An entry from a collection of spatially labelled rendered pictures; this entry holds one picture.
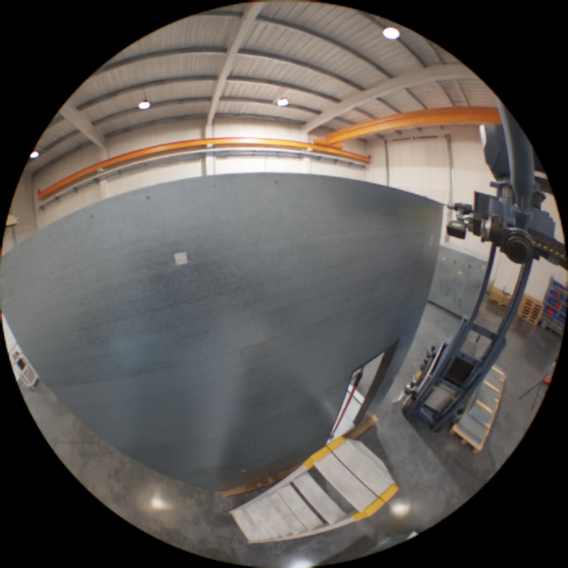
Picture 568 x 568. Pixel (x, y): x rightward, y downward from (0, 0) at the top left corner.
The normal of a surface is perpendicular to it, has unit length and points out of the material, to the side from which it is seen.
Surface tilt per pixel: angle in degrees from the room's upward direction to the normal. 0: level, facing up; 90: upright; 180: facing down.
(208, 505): 0
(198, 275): 90
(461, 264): 90
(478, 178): 90
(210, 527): 0
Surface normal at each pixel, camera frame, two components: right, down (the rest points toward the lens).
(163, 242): 0.45, 0.35
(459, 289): -0.89, 0.22
